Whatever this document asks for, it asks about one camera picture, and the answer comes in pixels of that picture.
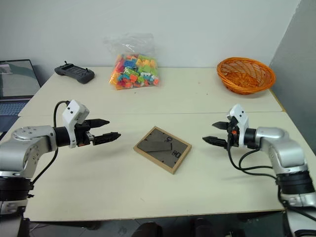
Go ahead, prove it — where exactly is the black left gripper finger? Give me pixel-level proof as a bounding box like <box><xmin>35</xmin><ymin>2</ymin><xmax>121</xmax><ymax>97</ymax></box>
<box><xmin>86</xmin><ymin>118</ymin><xmax>110</xmax><ymax>129</ymax></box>
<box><xmin>93</xmin><ymin>132</ymin><xmax>121</xmax><ymax>146</ymax></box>

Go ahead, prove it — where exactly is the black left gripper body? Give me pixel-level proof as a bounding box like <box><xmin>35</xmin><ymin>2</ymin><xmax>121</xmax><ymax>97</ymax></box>
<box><xmin>74</xmin><ymin>120</ymin><xmax>96</xmax><ymax>148</ymax></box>

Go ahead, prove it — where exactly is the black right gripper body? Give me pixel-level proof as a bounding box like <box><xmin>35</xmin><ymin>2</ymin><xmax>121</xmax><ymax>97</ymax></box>
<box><xmin>226</xmin><ymin>116</ymin><xmax>240</xmax><ymax>148</ymax></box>

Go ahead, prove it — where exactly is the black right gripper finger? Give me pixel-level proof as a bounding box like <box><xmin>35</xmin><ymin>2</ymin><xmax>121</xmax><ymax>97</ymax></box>
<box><xmin>212</xmin><ymin>121</ymin><xmax>230</xmax><ymax>130</ymax></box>
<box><xmin>202</xmin><ymin>135</ymin><xmax>230</xmax><ymax>149</ymax></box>

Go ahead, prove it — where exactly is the laptop computer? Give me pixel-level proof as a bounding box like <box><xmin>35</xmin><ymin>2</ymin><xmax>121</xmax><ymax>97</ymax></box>
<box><xmin>0</xmin><ymin>58</ymin><xmax>41</xmax><ymax>134</ymax></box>

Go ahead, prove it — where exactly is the orange wicker basket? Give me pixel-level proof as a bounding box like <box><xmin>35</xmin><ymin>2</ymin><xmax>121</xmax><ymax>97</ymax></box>
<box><xmin>216</xmin><ymin>57</ymin><xmax>276</xmax><ymax>95</ymax></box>

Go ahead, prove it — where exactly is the black handheld controller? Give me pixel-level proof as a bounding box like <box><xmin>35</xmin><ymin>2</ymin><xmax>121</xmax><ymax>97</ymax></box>
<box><xmin>54</xmin><ymin>61</ymin><xmax>96</xmax><ymax>85</ymax></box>

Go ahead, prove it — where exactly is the bag of colourful toy bricks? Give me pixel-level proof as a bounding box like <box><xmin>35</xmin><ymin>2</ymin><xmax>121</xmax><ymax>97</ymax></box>
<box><xmin>103</xmin><ymin>32</ymin><xmax>162</xmax><ymax>91</ymax></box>

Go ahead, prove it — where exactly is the dark rounded shape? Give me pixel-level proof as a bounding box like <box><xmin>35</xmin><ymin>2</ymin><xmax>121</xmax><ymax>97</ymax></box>
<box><xmin>134</xmin><ymin>221</ymin><xmax>163</xmax><ymax>237</ymax></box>

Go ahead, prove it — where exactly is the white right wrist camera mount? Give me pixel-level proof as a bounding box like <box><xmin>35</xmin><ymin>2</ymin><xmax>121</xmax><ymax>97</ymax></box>
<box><xmin>226</xmin><ymin>104</ymin><xmax>249</xmax><ymax>149</ymax></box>

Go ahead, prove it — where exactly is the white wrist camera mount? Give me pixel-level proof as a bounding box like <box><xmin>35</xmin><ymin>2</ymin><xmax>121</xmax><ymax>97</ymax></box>
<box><xmin>61</xmin><ymin>99</ymin><xmax>90</xmax><ymax>149</ymax></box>
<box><xmin>226</xmin><ymin>104</ymin><xmax>249</xmax><ymax>149</ymax></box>

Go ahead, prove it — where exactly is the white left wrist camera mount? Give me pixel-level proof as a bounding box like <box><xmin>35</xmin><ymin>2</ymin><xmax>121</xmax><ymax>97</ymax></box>
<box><xmin>61</xmin><ymin>99</ymin><xmax>90</xmax><ymax>149</ymax></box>

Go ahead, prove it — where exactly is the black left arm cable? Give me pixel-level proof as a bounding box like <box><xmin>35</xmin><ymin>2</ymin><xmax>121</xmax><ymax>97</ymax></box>
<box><xmin>29</xmin><ymin>100</ymin><xmax>72</xmax><ymax>191</ymax></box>

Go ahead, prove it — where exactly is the wooden picture frame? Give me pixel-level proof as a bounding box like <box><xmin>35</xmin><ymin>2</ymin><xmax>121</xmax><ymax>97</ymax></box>
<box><xmin>133</xmin><ymin>126</ymin><xmax>193</xmax><ymax>175</ymax></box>

